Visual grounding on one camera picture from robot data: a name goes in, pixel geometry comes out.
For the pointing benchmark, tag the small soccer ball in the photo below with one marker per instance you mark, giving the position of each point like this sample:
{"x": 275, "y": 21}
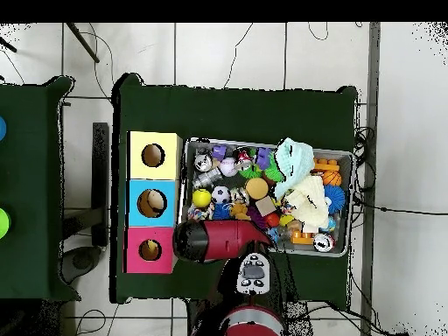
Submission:
{"x": 221, "y": 194}

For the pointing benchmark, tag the silver topped dark can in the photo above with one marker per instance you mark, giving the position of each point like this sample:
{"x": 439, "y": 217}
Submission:
{"x": 323, "y": 242}

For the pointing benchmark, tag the tan round wooden disc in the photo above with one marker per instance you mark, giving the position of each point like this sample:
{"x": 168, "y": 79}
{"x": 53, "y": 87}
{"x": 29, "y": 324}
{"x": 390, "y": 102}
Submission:
{"x": 257, "y": 187}

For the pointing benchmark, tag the mint green knitted cloth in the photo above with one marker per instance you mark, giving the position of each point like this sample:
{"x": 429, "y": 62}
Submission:
{"x": 294, "y": 161}

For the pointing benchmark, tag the cream knitted cloth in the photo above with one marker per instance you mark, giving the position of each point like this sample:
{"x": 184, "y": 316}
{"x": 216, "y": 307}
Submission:
{"x": 308, "y": 203}

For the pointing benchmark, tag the wooden box with three holes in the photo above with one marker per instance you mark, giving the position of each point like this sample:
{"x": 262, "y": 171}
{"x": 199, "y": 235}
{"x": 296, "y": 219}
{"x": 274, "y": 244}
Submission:
{"x": 152, "y": 203}

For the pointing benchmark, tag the blue disc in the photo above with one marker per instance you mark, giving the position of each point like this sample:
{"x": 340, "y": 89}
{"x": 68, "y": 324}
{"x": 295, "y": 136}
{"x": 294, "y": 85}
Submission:
{"x": 1, "y": 128}

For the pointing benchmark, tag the blue spiky ball with eyes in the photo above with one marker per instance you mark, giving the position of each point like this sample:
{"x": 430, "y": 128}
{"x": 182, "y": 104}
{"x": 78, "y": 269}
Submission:
{"x": 336, "y": 199}

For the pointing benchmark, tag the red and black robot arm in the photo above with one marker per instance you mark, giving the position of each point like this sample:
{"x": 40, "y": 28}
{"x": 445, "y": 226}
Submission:
{"x": 224, "y": 241}

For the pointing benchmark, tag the orange toy basketball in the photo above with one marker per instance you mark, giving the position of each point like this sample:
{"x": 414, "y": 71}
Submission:
{"x": 332, "y": 178}

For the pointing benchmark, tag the large blue toy brick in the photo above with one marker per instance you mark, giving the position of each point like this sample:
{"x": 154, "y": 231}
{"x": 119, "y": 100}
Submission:
{"x": 263, "y": 157}

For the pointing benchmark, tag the green disc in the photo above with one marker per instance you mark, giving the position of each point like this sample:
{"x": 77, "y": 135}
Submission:
{"x": 2, "y": 222}

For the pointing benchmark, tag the yellow smiley ball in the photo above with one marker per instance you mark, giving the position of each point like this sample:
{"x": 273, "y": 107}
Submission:
{"x": 201, "y": 198}

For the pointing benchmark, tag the dark green table cloth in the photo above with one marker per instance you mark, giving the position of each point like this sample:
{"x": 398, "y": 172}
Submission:
{"x": 231, "y": 112}

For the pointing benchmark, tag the tan wooden block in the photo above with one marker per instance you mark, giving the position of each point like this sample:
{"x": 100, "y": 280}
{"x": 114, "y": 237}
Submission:
{"x": 266, "y": 206}

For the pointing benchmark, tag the green side table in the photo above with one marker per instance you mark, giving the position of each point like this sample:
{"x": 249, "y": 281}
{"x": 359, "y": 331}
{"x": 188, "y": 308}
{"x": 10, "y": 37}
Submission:
{"x": 31, "y": 189}

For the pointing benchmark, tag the black tripod leg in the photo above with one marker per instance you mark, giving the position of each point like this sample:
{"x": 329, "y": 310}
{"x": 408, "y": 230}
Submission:
{"x": 82, "y": 42}

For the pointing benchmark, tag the shallow clear mesh bin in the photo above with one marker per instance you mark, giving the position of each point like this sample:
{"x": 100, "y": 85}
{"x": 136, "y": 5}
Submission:
{"x": 336, "y": 157}

